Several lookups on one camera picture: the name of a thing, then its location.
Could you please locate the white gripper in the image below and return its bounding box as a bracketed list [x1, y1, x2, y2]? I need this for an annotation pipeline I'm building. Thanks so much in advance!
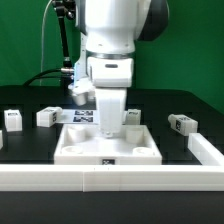
[87, 57, 134, 135]

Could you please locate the white square tabletop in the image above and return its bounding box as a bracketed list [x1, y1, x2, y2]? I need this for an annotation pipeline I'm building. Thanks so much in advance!
[54, 124, 162, 165]

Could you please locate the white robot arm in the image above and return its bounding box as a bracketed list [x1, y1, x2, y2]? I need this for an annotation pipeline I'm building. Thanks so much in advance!
[71, 0, 169, 136]

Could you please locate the AprilTag marker sheet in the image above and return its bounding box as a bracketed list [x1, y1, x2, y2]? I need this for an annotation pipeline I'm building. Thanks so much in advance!
[59, 109, 98, 124]

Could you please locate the white L-shaped obstacle fence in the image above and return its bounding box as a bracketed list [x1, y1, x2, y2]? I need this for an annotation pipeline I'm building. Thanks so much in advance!
[0, 133, 224, 192]

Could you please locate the black cable bundle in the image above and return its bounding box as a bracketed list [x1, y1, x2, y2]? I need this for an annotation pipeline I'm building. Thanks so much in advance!
[22, 67, 75, 87]

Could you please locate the white cable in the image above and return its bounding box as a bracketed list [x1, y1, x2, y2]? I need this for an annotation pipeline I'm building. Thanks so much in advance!
[39, 0, 54, 87]

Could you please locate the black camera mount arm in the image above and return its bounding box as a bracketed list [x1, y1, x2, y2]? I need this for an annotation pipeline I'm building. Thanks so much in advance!
[52, 0, 76, 68]

